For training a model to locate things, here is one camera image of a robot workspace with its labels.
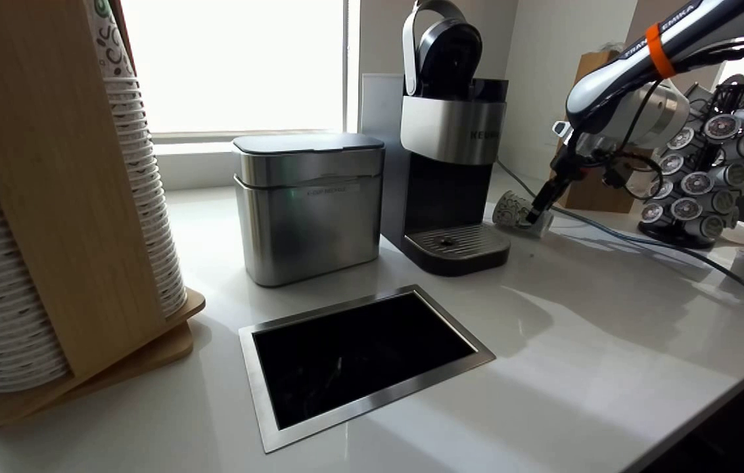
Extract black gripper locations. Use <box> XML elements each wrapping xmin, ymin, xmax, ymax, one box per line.
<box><xmin>529</xmin><ymin>122</ymin><xmax>604</xmax><ymax>223</ymax></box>

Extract black coffee machine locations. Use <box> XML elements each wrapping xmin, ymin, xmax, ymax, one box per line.
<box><xmin>378</xmin><ymin>0</ymin><xmax>512</xmax><ymax>279</ymax></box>

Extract paper cup stack green print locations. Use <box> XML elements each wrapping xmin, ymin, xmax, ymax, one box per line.
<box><xmin>83</xmin><ymin>0</ymin><xmax>190</xmax><ymax>323</ymax></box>

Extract wooden cup holder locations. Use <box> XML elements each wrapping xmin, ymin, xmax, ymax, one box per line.
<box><xmin>0</xmin><ymin>0</ymin><xmax>208</xmax><ymax>432</ymax></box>

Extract steel lidded canister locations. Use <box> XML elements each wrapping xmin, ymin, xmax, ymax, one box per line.
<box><xmin>232</xmin><ymin>131</ymin><xmax>387</xmax><ymax>290</ymax></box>

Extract steel framed counter trash opening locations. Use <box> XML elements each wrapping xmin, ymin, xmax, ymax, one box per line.
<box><xmin>237</xmin><ymin>283</ymin><xmax>497</xmax><ymax>458</ymax></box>

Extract bright window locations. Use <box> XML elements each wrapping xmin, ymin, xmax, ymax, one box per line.
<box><xmin>118</xmin><ymin>0</ymin><xmax>365</xmax><ymax>141</ymax></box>

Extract orange cable strap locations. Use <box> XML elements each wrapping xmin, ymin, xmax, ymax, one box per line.
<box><xmin>645</xmin><ymin>23</ymin><xmax>678</xmax><ymax>78</ymax></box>

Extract black power cable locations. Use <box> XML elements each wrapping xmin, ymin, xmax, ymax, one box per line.
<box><xmin>497</xmin><ymin>160</ymin><xmax>744</xmax><ymax>319</ymax></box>

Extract black arm cable harness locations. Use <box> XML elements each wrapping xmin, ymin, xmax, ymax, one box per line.
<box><xmin>604</xmin><ymin>30</ymin><xmax>744</xmax><ymax>193</ymax></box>

